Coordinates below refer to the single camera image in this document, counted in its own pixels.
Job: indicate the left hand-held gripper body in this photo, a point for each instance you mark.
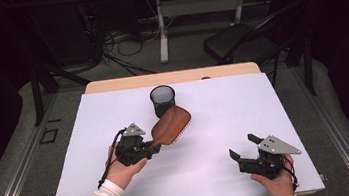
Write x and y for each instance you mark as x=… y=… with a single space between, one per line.
x=132 y=150

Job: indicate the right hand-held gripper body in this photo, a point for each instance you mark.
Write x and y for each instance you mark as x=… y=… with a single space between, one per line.
x=268 y=165

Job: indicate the brown wooden hairbrush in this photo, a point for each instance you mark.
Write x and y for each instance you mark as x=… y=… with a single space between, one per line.
x=172 y=123

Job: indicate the black mesh pen holder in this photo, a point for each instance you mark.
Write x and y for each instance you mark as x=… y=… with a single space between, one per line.
x=161 y=98

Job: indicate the person's right hand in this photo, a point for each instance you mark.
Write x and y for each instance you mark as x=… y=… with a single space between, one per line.
x=280 y=187

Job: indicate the person's left hand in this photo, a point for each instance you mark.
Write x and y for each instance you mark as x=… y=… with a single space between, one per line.
x=121 y=173

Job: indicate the white table mat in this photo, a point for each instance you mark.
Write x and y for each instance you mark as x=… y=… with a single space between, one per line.
x=219 y=122

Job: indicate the black metal stand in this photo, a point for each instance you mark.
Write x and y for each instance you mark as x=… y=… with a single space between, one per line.
x=308 y=68
x=36 y=94

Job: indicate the black folding chair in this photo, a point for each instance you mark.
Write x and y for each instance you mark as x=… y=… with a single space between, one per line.
x=239 y=41

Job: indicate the white-legged wooden desk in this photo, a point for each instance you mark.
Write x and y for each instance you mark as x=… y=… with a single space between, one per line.
x=198 y=5

